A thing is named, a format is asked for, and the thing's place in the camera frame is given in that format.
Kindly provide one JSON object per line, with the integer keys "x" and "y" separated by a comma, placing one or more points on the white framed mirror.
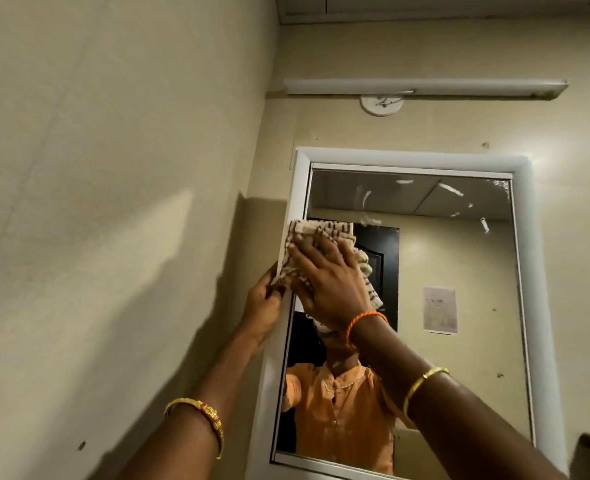
{"x": 474, "y": 274}

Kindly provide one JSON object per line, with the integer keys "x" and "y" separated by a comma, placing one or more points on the person's left hand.
{"x": 265, "y": 309}

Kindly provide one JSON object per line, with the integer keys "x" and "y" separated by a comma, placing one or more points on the person's right forearm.
{"x": 450, "y": 424}

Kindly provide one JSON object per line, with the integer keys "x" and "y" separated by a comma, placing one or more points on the plain gold bangle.
{"x": 422, "y": 378}

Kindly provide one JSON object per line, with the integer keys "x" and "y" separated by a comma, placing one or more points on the gold bangle with red stones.
{"x": 205, "y": 409}

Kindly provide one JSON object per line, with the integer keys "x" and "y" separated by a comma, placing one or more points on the person's right hand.
{"x": 335, "y": 289}

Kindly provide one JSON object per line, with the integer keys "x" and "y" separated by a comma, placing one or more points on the person's left forearm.
{"x": 205, "y": 394}

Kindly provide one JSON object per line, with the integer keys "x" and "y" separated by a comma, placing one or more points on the white tube light fixture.
{"x": 425, "y": 87}

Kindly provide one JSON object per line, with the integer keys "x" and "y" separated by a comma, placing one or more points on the round white wall rose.
{"x": 381, "y": 105}

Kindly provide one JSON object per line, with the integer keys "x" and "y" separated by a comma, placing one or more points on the checked cleaning cloth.
{"x": 325, "y": 227}

